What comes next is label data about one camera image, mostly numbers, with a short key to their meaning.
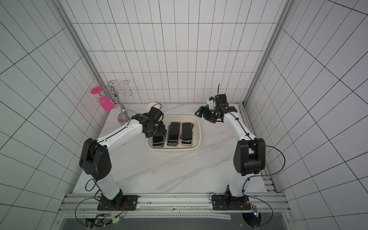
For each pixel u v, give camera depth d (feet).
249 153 1.55
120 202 2.25
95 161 1.47
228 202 2.16
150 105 3.68
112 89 2.89
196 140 3.14
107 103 3.22
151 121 2.15
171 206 2.38
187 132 3.18
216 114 2.16
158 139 3.06
